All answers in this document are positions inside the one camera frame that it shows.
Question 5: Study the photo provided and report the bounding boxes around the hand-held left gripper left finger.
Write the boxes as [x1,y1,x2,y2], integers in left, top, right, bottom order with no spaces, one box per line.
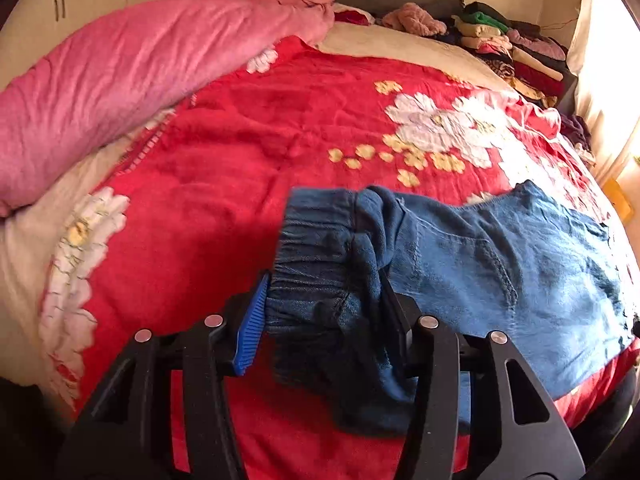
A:
[55,272,273,480]

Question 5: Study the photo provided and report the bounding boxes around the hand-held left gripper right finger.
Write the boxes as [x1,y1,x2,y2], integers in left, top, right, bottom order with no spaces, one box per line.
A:
[377,270,587,480]

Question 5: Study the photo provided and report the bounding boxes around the blue denim pants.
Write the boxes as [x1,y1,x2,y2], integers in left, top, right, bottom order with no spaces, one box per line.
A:
[264,180,637,437]

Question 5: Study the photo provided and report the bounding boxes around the red floral blanket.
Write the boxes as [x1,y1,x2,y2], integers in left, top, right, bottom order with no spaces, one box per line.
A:
[39,35,640,480]

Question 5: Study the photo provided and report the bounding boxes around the yellow box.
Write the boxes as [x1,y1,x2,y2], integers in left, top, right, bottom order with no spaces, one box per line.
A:
[602,177,637,222]

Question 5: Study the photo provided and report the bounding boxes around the dark purple cloth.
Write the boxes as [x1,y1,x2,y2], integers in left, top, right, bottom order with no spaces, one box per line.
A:
[559,112,597,155]

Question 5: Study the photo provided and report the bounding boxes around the pink quilt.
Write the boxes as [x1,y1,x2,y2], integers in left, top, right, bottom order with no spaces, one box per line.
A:
[0,0,337,218]

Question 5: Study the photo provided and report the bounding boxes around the beige bed sheet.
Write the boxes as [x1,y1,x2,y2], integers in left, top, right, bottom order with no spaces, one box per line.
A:
[314,22,521,92]

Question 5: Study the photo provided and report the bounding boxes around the pile of folded clothes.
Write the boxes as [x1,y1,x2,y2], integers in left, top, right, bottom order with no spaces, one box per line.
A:
[440,2,580,109]

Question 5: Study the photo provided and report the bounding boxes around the pink fluffy garment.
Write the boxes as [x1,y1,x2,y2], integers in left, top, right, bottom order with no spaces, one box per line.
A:
[379,2,449,37]

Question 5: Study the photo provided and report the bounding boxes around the dark red cloth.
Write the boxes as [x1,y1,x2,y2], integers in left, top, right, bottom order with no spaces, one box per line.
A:
[334,7,375,27]

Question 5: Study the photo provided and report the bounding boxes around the pale curtain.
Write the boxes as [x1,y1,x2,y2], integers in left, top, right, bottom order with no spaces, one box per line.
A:
[569,0,640,188]

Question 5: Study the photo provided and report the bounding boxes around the cream wardrobe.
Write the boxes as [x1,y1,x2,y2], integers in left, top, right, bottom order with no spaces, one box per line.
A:
[0,0,152,88]

